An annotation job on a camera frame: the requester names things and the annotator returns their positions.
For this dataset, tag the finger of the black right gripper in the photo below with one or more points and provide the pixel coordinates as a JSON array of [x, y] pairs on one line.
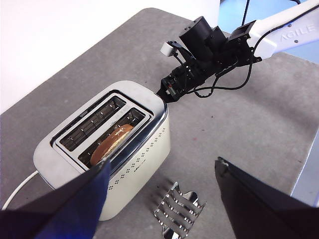
[[171, 99], [161, 92]]

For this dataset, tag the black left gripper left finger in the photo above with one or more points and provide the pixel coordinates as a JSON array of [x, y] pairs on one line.
[[62, 206]]

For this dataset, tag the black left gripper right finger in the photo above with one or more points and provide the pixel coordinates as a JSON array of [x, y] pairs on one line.
[[259, 204]]

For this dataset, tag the brown bread slice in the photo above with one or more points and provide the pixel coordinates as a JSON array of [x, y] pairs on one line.
[[112, 143]]

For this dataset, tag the cream two-slot toaster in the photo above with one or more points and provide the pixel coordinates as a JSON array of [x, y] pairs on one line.
[[139, 159]]

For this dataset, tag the silver metal toast rack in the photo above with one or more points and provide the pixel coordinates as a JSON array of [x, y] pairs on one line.
[[178, 211]]

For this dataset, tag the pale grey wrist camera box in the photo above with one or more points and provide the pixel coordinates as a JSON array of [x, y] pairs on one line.
[[167, 48]]

